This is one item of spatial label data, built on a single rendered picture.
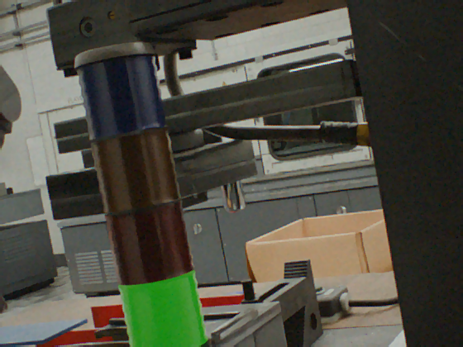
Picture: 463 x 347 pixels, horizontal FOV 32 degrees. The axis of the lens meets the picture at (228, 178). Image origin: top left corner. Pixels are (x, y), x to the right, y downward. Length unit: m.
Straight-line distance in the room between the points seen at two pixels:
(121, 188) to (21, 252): 7.55
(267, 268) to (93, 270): 3.70
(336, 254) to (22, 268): 5.28
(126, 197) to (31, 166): 9.29
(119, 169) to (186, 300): 0.07
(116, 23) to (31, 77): 8.90
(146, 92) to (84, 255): 6.33
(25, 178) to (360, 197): 5.27
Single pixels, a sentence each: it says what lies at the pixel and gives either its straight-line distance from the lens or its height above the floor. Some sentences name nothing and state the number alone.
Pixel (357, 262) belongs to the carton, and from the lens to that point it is 2.94.
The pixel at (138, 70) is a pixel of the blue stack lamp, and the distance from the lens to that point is 0.38.
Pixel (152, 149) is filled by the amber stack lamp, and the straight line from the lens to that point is 0.37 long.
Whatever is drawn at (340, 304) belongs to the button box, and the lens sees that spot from 1.01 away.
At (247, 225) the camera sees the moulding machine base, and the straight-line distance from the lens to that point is 5.79.
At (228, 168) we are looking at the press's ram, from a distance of 0.70.
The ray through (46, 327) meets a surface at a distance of 0.82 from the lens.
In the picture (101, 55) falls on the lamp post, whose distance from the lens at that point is 0.37.
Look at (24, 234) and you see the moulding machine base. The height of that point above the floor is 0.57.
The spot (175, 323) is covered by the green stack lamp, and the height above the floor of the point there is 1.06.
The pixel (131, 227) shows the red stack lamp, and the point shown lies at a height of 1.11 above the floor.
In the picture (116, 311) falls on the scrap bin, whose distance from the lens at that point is 1.05.
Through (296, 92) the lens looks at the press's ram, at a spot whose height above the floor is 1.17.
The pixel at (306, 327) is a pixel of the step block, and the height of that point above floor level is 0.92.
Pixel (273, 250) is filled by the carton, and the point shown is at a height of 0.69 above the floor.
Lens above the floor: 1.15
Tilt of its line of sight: 3 degrees down
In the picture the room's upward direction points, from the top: 10 degrees counter-clockwise
